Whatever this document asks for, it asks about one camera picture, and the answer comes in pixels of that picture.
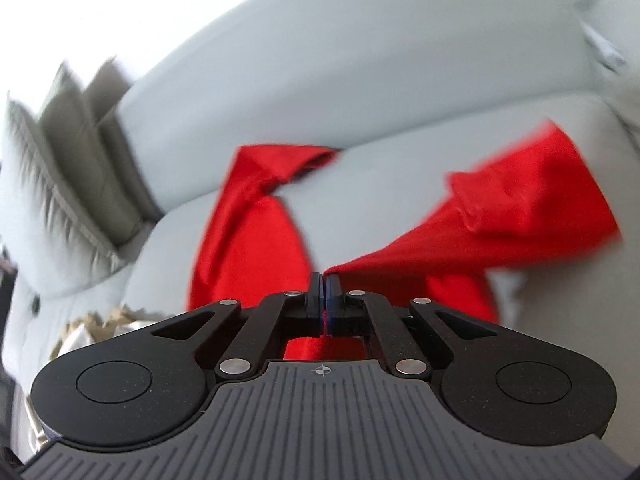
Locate grey pillow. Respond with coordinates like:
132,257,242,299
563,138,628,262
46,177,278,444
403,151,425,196
0,60,161,296

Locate cream crumpled garment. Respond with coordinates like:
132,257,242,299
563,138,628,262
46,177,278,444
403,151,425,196
47,322,118,361

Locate grey sofa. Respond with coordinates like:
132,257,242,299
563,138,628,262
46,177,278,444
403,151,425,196
0,0,640,461

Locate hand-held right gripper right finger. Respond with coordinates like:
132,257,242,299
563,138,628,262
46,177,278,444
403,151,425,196
325,272,501,378

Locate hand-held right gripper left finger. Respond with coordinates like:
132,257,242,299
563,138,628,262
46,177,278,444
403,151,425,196
150,271,325,381

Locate red pants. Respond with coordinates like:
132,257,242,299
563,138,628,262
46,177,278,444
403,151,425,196
185,120,623,363

